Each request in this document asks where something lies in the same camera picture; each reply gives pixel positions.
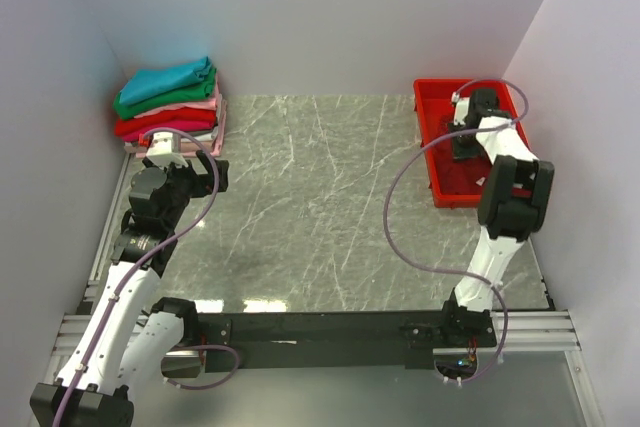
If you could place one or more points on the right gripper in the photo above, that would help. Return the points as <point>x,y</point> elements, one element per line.
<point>460,153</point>

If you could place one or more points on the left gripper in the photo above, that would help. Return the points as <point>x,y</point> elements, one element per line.
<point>203,183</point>

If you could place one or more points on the dark red t-shirt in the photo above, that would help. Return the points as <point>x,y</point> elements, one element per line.
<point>464,178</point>

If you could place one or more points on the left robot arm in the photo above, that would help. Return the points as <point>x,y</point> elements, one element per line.
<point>116,355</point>

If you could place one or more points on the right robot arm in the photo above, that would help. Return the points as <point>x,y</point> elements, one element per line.
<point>512,205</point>

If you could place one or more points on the red plastic bin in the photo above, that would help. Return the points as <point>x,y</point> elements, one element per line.
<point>435,117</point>

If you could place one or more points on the red folded t-shirt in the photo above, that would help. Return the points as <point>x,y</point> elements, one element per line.
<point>185,119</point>

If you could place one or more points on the light pink folded t-shirt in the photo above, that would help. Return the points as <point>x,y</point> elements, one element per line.
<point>211,104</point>

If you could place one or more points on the pink bottom folded t-shirt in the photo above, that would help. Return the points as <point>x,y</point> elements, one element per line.
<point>188,148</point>

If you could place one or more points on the green folded t-shirt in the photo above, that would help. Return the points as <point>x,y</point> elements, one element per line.
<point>195,93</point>

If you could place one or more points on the turquoise folded t-shirt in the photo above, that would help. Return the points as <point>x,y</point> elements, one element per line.
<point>147,83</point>

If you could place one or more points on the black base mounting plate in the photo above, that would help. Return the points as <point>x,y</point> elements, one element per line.
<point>274,340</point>

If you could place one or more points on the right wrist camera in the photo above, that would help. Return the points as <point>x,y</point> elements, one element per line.
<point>461,108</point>

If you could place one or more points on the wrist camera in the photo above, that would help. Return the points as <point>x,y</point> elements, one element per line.
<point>164,150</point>
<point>461,108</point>

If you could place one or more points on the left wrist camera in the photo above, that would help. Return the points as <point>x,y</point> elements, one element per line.
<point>164,150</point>

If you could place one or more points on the aluminium rail frame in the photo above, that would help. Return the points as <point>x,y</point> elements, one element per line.
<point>529,331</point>

